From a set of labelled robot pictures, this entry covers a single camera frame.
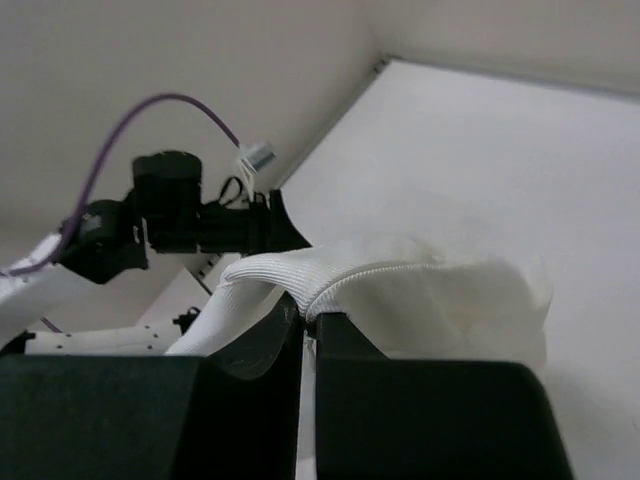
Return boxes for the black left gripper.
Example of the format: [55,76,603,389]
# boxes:
[132,151,310,254]

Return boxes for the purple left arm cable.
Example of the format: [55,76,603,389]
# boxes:
[0,93,242,335]

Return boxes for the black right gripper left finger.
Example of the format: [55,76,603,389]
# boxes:
[1,295,303,479]

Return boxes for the white pleated skirt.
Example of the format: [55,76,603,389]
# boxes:
[169,236,553,370]

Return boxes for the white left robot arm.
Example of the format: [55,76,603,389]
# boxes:
[1,143,309,356]

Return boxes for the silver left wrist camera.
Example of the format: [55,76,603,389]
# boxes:
[238,141,276,174]

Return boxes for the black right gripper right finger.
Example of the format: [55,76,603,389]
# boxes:
[315,314,573,479]

